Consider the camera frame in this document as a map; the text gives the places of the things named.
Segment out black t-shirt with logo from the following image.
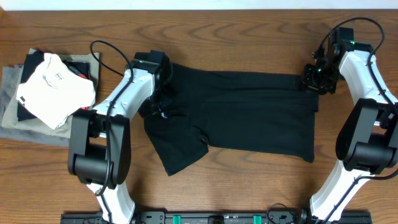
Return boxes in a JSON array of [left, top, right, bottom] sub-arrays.
[[139, 64, 318, 175]]

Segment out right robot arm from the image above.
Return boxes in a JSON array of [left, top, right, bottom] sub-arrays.
[[300, 40, 397, 223]]

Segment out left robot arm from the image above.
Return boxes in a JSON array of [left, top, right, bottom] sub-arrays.
[[68, 58, 173, 223]]

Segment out white folded t-shirt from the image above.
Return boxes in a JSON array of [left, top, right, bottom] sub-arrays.
[[16, 53, 96, 129]]

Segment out black folded garment red accents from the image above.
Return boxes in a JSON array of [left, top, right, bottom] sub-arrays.
[[17, 51, 90, 121]]

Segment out beige folded garment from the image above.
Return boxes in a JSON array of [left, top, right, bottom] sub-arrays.
[[1, 54, 100, 139]]

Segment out grey folded garment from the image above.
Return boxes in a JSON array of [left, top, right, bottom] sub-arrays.
[[1, 65, 72, 147]]

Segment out right black cable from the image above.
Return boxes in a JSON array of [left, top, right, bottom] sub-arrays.
[[312, 17, 398, 181]]

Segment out black cable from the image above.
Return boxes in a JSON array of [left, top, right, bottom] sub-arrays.
[[312, 17, 398, 181], [89, 40, 135, 223]]

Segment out left black cable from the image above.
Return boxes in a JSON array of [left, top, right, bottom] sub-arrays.
[[89, 40, 135, 223]]

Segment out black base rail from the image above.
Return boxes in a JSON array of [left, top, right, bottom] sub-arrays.
[[60, 210, 373, 224]]

